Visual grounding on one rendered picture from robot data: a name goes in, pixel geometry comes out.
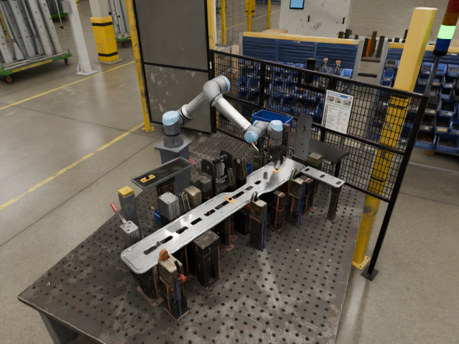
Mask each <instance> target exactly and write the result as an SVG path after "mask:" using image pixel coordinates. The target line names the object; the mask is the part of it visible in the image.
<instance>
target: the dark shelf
mask: <svg viewBox="0 0 459 344"><path fill-rule="evenodd" d="M295 136H296V133H295V132H291V133H290V134H289V141H288V148H290V149H293V150H294V144H295ZM263 137H266V139H267V140H268V134H263ZM314 152H315V153H317V154H320V155H323V157H322V161H323V162H325V163H327V164H331V165H334V164H336V163H337V162H339V161H340V160H341V159H343V158H344V157H346V156H347V155H348V152H347V151H346V150H343V149H340V148H337V147H334V146H332V145H328V144H326V143H323V142H320V141H317V140H315V139H311V138H310V140H309V149H308V156H309V155H310V154H312V153H314Z"/></svg>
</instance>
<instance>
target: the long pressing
mask: <svg viewBox="0 0 459 344"><path fill-rule="evenodd" d="M294 167H295V168H296V169H297V172H296V175H297V174H299V173H300V172H301V170H303V169H304V168H305V167H306V166H305V165H303V164H301V163H299V162H296V161H294V160H291V159H289V158H286V157H283V163H282V165H281V168H283V169H282V170H280V171H278V172H276V173H274V172H272V170H273V169H275V168H274V166H270V163H268V164H266V165H265V166H263V167H262V168H260V169H258V170H257V171H254V172H253V173H251V174H250V175H248V176H247V177H246V181H247V183H246V184H245V185H244V186H242V187H241V188H239V189H238V190H235V191H234V192H222V193H220V194H218V195H217V196H215V197H213V198H211V199H209V200H208V201H206V202H205V203H203V204H201V205H199V206H198V207H196V208H195V209H193V210H191V211H190V212H187V213H186V214H184V215H183V216H181V217H179V218H177V219H176V220H174V221H172V222H171V223H169V224H168V225H165V226H164V227H162V228H161V229H159V230H158V231H155V232H154V233H152V234H150V235H149V236H147V237H146V238H144V239H142V240H140V241H139V242H137V243H135V244H133V245H132V246H130V247H128V248H127V249H125V250H123V251H122V253H121V259H122V261H123V262H124V263H125V264H126V265H127V266H128V267H129V268H130V269H131V270H132V271H133V272H135V273H137V274H142V273H144V272H147V271H148V270H149V269H151V268H153V267H154V266H155V265H157V264H158V263H157V261H158V260H159V253H160V251H161V250H162V249H163V248H165V249H166V250H167V251H168V253H170V254H171V255H172V254H174V253H175V252H176V251H178V250H180V249H181V248H182V247H184V246H186V245H187V244H188V243H190V242H192V241H193V240H194V239H196V238H198V237H199V236H200V235H202V234H203V233H205V232H207V231H208V230H209V229H211V228H213V227H214V226H215V225H217V224H219V223H220V222H221V221H223V220H225V219H226V218H227V217H229V216H231V215H232V214H233V213H235V212H237V211H238V210H239V209H241V208H242V207H244V206H246V205H247V204H248V203H250V200H251V194H252V193H253V191H254V190H256V191H257V192H258V193H259V194H258V197H259V196H260V195H262V194H264V193H268V192H272V191H274V190H275V189H276V188H278V187H280V186H281V185H282V184H284V183H286V182H287V181H288V179H289V176H290V172H291V170H292V169H293V168H294ZM265 171H267V172H268V179H264V178H263V174H264V172H265ZM257 181H261V182H262V183H260V184H258V185H257V184H255V183H256V182H257ZM249 186H252V187H253V188H252V189H251V190H246V188H248V187H249ZM240 192H244V194H243V195H241V196H239V197H238V198H236V199H235V200H237V202H235V203H234V204H232V203H230V202H229V203H228V204H227V205H225V206H223V207H222V208H221V209H219V210H216V209H215V207H217V206H218V205H221V204H222V203H223V202H225V201H227V200H225V199H224V197H226V196H230V197H233V196H235V195H237V194H238V193H240ZM210 210H214V211H215V212H214V213H212V214H211V215H209V216H204V214H206V213H207V212H209V211H210ZM198 218H201V219H202V220H201V221H199V222H198V223H197V224H195V225H192V224H191V222H193V221H194V220H196V219H198ZM183 221H184V222H183ZM183 227H188V229H187V230H186V231H184V232H182V233H181V234H177V233H176V232H177V231H178V230H180V229H181V228H183ZM169 236H172V237H173V239H171V240H170V241H168V242H166V243H165V244H161V245H160V246H157V245H156V242H157V241H159V242H160V243H161V241H162V240H164V239H165V238H167V237H169ZM153 240H154V241H153ZM153 246H156V247H157V249H156V250H153V251H152V252H151V253H149V254H147V255H145V254H144V253H143V252H145V251H146V250H147V249H149V248H151V247H153Z"/></svg>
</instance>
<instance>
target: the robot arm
mask: <svg viewBox="0 0 459 344"><path fill-rule="evenodd" d="M229 90H230V82H229V81H228V79H227V78H226V77H225V76H217V77H216V78H214V79H212V80H210V81H208V82H206V83H205V84H204V86H203V91H202V92H201V93H200V94H199V95H198V96H197V97H196V98H195V99H194V100H192V101H191V102H190V103H189V104H185V105H184V106H182V107H181V108H180V109H179V110H177V111H170V112H166V113H165V114H164V115H163V128H164V134H165V136H164V139H163V145H164V146H165V147H167V148H177V147H181V146H182V145H183V144H184V140H183V138H182V135H181V134H180V128H181V127H182V126H183V125H185V124H187V123H189V122H190V121H192V120H193V118H194V117H195V114H196V113H197V112H198V111H200V110H201V109H202V108H204V107H205V106H206V105H207V104H208V103H209V104H210V105H211V106H215V107H216V108H217V109H218V110H219V111H220V112H221V113H222V114H223V115H224V116H226V118H228V119H229V120H230V121H231V122H232V123H233V124H234V125H235V127H237V128H238V129H239V130H240V131H241V132H242V133H243V134H244V135H245V140H246V142H248V143H253V142H254V141H256V140H257V139H258V138H259V137H260V136H262V135H263V134H269V135H270V145H269V152H267V159H270V160H272V162H271V163H270V166H274V168H275V169H276V168H277V170H279V168H280V167H281V165H282V163H283V153H282V151H281V150H283V151H288V149H289V148H288V147H287V146H285V145H281V143H282V130H283V128H282V122H281V121H279V120H273V121H272V122H271V123H268V122H264V121H257V120H256V121H254V123H253V125H251V124H250V123H249V122H248V121H247V120H246V119H245V118H244V117H243V116H242V115H241V114H240V113H239V112H238V111H237V110H236V109H235V108H234V107H233V106H232V105H230V104H229V103H228V102H227V101H226V100H225V99H224V98H223V94H224V93H227V92H228V91H229Z"/></svg>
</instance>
